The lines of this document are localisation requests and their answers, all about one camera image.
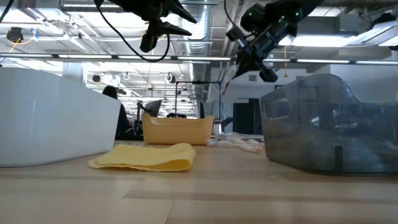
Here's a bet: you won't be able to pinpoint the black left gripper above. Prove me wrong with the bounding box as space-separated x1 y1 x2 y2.
107 0 198 36

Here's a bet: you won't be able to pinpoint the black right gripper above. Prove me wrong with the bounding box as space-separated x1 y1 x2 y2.
233 18 299 83

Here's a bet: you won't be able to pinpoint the clear plastic bags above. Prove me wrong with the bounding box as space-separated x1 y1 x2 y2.
233 138 264 153

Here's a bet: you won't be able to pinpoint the orange toothbrush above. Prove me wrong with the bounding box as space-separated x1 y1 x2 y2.
205 138 237 149

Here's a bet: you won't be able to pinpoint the orange plastic bin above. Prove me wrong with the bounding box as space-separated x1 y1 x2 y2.
142 113 216 146

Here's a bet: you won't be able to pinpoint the person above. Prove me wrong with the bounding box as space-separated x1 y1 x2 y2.
101 85 133 141

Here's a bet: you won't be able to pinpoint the grey translucent plastic bin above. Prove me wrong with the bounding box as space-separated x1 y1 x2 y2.
259 73 398 175

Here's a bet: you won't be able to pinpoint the yellow folded cloth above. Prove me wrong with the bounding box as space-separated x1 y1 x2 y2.
87 142 197 173

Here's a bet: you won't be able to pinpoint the white plastic bin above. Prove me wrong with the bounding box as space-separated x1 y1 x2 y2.
0 67 122 168

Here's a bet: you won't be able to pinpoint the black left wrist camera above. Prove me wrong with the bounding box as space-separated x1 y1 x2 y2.
139 30 160 53

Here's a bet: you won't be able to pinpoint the silver spiral duct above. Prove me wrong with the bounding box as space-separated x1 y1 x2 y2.
177 0 216 103

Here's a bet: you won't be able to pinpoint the black right camera cable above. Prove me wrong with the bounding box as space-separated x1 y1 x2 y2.
223 0 239 30

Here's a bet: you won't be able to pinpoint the black camera cable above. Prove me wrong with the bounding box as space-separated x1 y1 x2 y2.
93 0 171 63
223 0 239 30

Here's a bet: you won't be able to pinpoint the black stand frame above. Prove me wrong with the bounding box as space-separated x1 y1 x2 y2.
174 80 223 121

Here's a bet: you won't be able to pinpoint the black left camera cable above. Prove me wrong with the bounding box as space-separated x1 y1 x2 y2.
93 0 171 63

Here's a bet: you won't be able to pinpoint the black aluminium frame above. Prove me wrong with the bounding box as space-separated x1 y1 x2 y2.
0 52 398 66

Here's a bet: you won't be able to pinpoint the black ceiling camera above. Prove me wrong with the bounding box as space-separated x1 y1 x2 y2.
6 27 25 44

